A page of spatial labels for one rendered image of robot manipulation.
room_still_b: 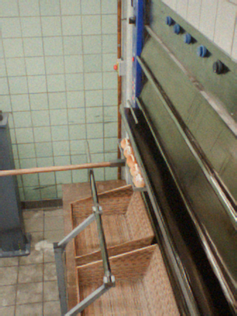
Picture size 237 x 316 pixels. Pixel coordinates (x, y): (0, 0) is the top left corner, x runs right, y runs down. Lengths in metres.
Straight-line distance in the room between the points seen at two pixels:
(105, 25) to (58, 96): 0.69
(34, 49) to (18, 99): 0.44
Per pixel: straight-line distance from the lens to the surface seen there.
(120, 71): 3.13
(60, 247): 2.25
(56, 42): 3.40
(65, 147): 3.75
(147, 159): 2.07
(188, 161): 1.77
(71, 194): 3.25
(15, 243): 3.60
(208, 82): 1.51
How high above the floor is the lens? 2.47
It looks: 31 degrees down
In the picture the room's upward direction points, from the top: straight up
